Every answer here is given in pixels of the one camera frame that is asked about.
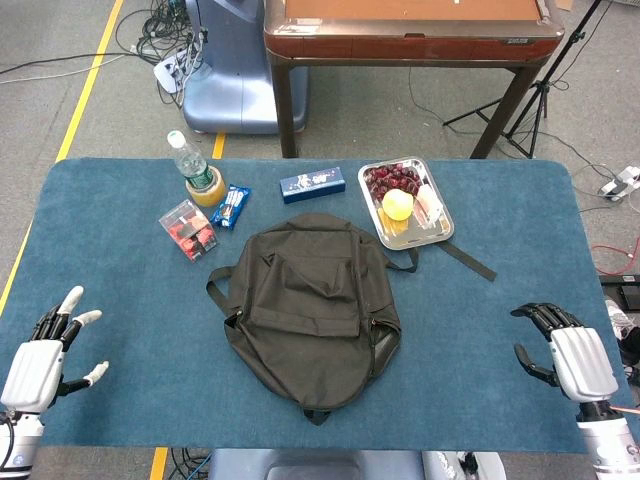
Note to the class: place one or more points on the black flat box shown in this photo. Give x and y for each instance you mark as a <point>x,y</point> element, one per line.
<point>622,290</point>

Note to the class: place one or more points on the left robot hand white-tipped fingers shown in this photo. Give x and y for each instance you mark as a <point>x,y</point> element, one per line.
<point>35,367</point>

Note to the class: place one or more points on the black tripod stand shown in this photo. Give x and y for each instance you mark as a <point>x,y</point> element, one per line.
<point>576,36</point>

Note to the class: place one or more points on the silver metal tray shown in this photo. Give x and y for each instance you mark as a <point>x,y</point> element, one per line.
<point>415,239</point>

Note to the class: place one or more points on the grey robot torso base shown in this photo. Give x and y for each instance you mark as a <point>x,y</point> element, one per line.
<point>310,465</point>

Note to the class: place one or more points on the dark red cherries pile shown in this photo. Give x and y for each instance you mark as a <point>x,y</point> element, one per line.
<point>390,177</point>

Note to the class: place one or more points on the white power strip with plugs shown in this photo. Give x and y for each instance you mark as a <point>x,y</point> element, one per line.
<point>167,72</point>

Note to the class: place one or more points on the brown mahjong table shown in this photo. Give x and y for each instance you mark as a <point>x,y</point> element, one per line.
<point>400,45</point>

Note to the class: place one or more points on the cardboard box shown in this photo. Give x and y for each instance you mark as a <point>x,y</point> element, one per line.
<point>564,4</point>

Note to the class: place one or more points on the blue-grey machine base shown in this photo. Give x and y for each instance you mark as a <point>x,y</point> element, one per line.
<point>235,75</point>

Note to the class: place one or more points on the blue rectangular box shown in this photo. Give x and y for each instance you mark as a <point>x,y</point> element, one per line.
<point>312,185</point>

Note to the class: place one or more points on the clear box red black items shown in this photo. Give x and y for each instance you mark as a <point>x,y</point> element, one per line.
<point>187,230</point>

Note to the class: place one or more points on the blue cookie packet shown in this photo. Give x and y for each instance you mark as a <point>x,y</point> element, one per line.
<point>230,207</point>

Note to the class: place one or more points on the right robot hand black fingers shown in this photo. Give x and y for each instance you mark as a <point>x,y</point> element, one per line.
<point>582,360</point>

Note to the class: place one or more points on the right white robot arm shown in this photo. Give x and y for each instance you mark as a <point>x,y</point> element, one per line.
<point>607,445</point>

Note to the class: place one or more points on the yellow round fruit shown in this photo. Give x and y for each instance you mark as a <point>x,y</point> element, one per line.
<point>397,205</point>

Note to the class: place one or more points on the pink wrapped snack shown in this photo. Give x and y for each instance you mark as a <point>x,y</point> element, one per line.
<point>427,205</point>

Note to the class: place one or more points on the black fabric backpack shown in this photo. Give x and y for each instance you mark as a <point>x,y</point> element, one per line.
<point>310,300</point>

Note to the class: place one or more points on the clear plastic water bottle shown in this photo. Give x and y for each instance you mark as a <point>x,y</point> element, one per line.
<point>190,162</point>

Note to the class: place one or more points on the blue table mat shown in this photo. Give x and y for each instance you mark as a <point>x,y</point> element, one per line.
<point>125,300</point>

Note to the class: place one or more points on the yellow tape roll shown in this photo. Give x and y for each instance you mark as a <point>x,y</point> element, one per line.
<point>212,195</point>

